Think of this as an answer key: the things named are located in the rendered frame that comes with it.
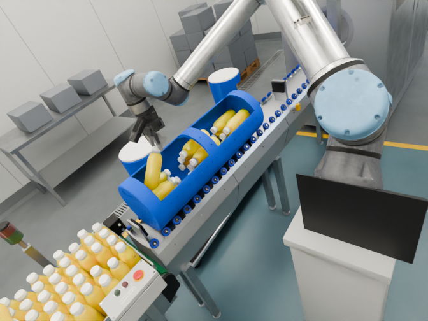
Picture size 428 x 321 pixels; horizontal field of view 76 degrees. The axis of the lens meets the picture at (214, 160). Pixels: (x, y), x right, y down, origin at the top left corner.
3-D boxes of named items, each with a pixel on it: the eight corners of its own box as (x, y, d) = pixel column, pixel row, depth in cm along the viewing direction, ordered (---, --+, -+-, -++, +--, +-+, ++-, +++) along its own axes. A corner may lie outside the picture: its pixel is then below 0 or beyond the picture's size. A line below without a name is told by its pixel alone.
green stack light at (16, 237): (25, 237, 126) (18, 230, 123) (11, 248, 123) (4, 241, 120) (21, 231, 130) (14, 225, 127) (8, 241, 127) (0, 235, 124)
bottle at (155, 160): (146, 190, 127) (152, 150, 125) (141, 185, 133) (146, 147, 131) (160, 190, 131) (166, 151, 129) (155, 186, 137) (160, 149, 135)
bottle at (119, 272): (131, 277, 124) (110, 255, 113) (144, 278, 122) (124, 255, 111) (124, 293, 119) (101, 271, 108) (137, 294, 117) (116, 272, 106)
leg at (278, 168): (291, 211, 237) (281, 156, 200) (288, 216, 234) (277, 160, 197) (285, 209, 241) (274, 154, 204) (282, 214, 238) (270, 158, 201)
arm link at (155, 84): (174, 76, 109) (151, 79, 115) (153, 66, 99) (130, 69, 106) (171, 100, 109) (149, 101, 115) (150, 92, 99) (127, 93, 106)
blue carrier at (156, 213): (270, 130, 168) (255, 87, 154) (170, 238, 125) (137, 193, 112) (235, 128, 189) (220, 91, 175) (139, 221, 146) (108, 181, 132)
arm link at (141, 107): (134, 107, 111) (121, 104, 118) (139, 117, 114) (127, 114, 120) (150, 95, 116) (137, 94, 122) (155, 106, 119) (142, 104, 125)
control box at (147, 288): (167, 285, 105) (156, 271, 99) (127, 333, 95) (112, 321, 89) (152, 272, 111) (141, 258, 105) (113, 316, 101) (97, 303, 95)
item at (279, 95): (288, 99, 199) (285, 79, 189) (285, 102, 197) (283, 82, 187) (276, 98, 205) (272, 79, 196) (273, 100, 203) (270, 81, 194)
